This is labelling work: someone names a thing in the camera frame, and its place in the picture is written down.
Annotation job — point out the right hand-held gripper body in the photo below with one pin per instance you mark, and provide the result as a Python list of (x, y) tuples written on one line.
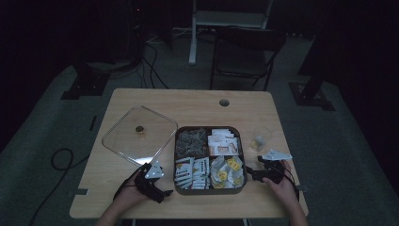
[(276, 166)]

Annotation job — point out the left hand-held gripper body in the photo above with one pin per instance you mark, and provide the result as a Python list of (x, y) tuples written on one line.
[(150, 179)]

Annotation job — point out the square metal compartment box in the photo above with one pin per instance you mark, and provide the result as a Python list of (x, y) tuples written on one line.
[(178, 190)]

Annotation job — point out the yellowish tea bag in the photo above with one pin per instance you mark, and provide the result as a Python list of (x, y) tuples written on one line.
[(258, 143)]

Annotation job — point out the clear glass cup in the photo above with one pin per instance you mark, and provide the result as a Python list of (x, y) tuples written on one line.
[(262, 133)]

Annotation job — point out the clear square lid with knob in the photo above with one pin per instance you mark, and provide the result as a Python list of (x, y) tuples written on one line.
[(125, 142)]

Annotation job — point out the person's left hand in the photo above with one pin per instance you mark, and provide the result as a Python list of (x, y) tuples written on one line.
[(133, 196)]

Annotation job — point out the person's right hand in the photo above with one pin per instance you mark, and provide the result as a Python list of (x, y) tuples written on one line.
[(282, 191)]

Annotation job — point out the pile of yellow white packets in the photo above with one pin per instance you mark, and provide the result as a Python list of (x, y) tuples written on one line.
[(226, 172)]

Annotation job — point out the row of striped white packets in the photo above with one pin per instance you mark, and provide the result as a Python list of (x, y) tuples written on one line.
[(192, 173)]

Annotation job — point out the grey tape piece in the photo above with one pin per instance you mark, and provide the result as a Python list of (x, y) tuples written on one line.
[(81, 191), (303, 188)]

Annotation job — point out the pile of white paper sachets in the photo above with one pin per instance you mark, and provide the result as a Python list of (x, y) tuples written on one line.
[(224, 142)]

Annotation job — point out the pile of grey mesh tea bags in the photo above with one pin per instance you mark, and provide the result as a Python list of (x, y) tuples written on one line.
[(190, 142)]

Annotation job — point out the small black strip on floor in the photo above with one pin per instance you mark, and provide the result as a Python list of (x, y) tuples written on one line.
[(92, 123)]

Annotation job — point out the black folding chair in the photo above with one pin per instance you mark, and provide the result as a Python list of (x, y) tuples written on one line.
[(241, 59)]

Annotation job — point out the dark equipment rack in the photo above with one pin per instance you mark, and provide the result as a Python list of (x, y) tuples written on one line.
[(136, 31)]

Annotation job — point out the black stand with base plate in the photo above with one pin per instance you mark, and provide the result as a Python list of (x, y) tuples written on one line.
[(86, 83), (310, 95)]

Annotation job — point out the white metal desk frame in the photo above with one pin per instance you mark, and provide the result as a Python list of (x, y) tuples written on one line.
[(229, 19)]

